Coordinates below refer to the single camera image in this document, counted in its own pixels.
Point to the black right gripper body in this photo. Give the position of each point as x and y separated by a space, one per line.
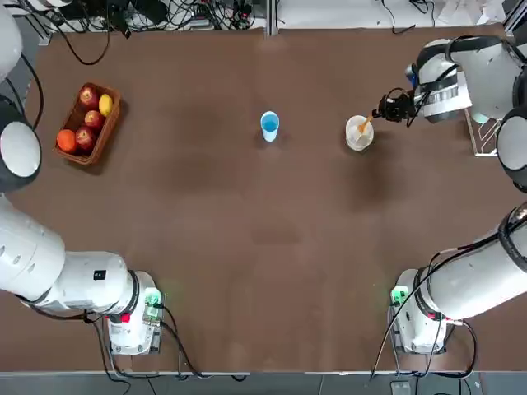
399 108

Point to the blue cup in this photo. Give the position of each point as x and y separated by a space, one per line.
270 123

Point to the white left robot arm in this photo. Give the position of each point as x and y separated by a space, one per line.
82 284

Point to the pale green cup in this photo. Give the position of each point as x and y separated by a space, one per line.
479 118

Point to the white bowl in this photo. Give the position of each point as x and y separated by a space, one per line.
362 142

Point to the clear plastic bag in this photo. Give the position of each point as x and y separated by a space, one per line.
457 10

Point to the grey foot pedal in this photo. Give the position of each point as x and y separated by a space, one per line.
400 388

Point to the yellow lemon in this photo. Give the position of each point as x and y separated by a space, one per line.
105 105

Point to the brown wicker basket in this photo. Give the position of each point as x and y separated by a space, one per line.
105 136

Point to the red apple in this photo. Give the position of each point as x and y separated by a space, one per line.
94 120
88 96
85 138

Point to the orange fruit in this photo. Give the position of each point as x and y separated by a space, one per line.
66 140

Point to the aluminium frame post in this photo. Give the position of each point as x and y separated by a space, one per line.
271 16

